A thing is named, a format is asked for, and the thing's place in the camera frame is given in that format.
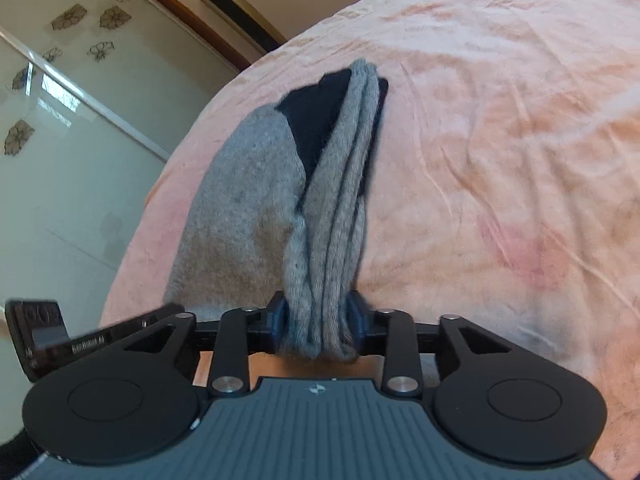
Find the navy and grey small garment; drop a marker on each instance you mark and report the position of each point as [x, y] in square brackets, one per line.
[240, 200]

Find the glass door with flower decals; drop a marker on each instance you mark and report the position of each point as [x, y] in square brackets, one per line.
[75, 150]

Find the brown wooden door frame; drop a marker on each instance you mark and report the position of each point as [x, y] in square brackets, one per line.
[200, 12]

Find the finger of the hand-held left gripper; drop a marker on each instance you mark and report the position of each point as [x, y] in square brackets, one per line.
[162, 312]

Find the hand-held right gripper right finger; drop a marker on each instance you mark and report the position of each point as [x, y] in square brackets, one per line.
[357, 318]

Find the gold and black standing air conditioner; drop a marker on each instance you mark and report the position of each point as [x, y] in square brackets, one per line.
[230, 2]

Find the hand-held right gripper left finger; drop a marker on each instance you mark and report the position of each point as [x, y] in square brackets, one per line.
[278, 318]

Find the pink bed sheet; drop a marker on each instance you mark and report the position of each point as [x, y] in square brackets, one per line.
[500, 150]

